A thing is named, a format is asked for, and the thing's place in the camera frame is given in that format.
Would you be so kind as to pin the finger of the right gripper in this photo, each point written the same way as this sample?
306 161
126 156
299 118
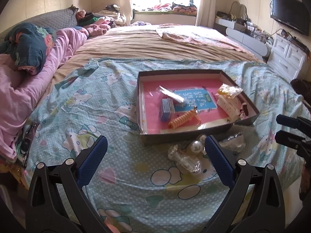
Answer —
291 140
289 121

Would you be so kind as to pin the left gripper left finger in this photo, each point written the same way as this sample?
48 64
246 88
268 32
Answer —
45 210

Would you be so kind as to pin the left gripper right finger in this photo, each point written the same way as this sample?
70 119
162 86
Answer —
254 202

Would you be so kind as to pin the maroon hair clip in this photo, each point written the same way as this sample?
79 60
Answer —
244 110

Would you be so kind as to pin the cream hair claw clip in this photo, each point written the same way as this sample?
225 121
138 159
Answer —
232 107

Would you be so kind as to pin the yellow item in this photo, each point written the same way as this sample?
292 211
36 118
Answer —
228 91

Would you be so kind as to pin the small blue comb box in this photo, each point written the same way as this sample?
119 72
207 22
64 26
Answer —
167 109

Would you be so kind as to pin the clear plastic jewelry bag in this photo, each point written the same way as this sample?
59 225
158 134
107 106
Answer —
190 163

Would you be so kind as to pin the dark cardboard box tray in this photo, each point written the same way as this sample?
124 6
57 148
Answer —
162 75

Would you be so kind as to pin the crumpled clear plastic bag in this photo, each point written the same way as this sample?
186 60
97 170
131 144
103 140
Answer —
234 143

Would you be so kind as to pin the white drawer cabinet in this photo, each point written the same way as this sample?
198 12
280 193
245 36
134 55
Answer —
287 60

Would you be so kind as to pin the Hello Kitty green bedsheet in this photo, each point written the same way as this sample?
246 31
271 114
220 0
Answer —
154 177

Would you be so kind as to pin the white grey dresser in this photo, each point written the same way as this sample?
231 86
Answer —
236 30

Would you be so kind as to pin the pink quilt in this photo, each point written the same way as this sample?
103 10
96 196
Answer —
21 91

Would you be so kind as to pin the pink book in tray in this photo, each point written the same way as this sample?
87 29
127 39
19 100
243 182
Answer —
200 93

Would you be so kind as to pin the vanity mirror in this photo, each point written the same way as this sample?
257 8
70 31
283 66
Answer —
238 10

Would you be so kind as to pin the beige curtain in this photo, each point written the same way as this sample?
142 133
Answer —
206 13

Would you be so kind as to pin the pink light blanket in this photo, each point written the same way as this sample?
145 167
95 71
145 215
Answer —
197 35

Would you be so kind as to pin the clothes on window sill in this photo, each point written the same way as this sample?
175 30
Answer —
168 8

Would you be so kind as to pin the dark teal floral pillow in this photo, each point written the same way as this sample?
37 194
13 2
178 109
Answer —
29 45

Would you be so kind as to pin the tan bed blanket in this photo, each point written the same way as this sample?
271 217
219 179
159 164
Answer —
143 42

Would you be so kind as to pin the clothes pile on bed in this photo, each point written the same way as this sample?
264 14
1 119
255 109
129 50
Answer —
97 24

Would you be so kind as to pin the grey quilted headboard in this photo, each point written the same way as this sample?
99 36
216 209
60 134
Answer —
56 20

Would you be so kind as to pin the wall mounted television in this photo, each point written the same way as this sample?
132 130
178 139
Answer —
291 13

